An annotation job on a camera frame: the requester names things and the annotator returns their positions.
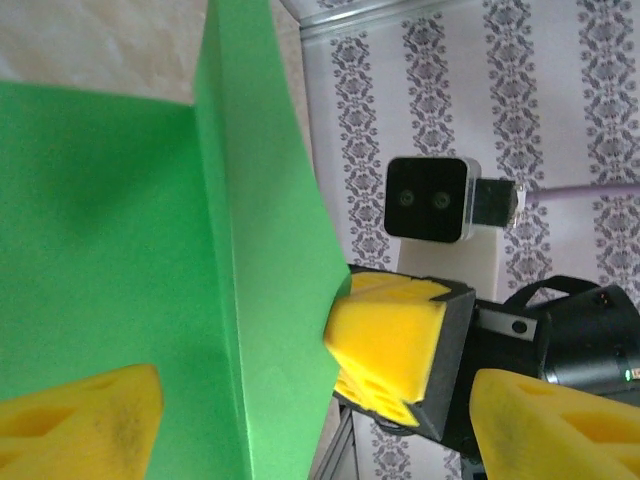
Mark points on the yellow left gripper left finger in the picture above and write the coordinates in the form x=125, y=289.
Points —
x=85, y=430

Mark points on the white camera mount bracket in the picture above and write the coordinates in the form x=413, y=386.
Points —
x=450, y=265

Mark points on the aluminium frame post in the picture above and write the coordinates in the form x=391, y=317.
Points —
x=360, y=20

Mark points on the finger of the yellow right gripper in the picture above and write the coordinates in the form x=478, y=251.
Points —
x=385, y=345
x=400, y=285

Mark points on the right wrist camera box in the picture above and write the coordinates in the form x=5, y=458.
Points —
x=425, y=200

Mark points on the aluminium table edge rail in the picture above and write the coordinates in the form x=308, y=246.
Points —
x=335, y=450

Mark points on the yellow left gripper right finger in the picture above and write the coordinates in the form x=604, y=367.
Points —
x=560, y=435

